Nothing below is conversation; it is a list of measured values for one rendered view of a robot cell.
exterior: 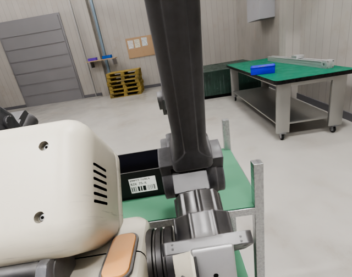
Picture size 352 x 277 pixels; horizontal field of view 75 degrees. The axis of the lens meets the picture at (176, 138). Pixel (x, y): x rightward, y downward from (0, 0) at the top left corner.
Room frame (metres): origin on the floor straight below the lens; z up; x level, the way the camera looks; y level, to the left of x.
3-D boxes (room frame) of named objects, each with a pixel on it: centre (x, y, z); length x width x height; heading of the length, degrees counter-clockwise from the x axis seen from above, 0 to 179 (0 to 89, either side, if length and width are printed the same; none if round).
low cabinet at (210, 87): (6.89, -1.72, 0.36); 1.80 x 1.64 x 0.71; 177
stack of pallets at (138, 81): (9.06, 1.53, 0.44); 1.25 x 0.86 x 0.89; 87
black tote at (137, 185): (0.80, 0.19, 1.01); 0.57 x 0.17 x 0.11; 89
